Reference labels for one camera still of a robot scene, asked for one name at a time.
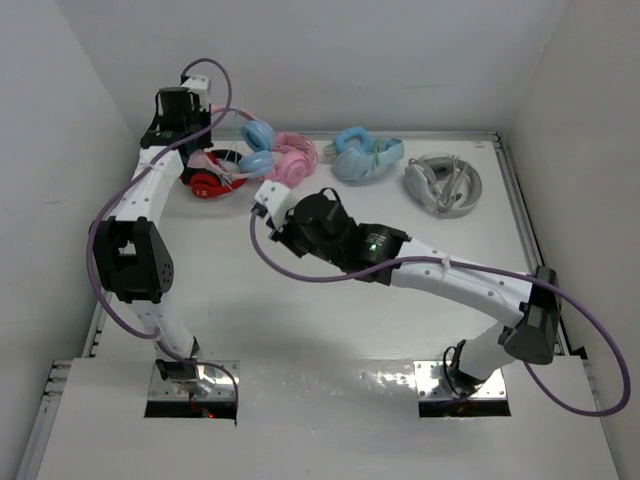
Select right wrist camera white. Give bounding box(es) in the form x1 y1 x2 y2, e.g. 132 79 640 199
254 180 297 230

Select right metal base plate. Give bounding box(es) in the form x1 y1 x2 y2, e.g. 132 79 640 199
413 360 508 402

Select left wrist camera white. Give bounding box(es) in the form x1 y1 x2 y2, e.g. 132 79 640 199
181 75 211 104

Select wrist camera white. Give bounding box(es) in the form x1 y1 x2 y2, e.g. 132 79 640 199
181 75 211 104
254 180 297 230

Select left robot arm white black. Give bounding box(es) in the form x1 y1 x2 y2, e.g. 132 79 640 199
93 78 211 386

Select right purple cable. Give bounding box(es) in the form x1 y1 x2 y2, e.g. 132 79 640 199
248 209 632 418

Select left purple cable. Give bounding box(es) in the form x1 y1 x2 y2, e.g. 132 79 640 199
85 57 241 401

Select metal base plate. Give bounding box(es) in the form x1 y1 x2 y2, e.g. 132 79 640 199
147 360 240 401
413 360 508 402

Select red black headphones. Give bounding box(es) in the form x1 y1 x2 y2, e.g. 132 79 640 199
180 149 247 200

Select grey white headphones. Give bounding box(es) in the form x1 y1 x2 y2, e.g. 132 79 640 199
404 154 483 219

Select light blue headphones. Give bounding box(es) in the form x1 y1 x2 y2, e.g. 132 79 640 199
323 126 405 183

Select purple cable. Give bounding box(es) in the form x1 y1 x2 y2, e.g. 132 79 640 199
248 209 632 418
85 57 241 401

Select blue pink cat-ear headphones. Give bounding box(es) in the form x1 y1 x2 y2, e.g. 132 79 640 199
185 107 275 183

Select pink gaming headphones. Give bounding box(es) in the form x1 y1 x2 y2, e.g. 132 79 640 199
265 132 319 188

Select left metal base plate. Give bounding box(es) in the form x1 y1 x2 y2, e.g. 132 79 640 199
147 360 240 401

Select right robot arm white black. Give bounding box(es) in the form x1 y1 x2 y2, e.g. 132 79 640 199
254 182 559 397

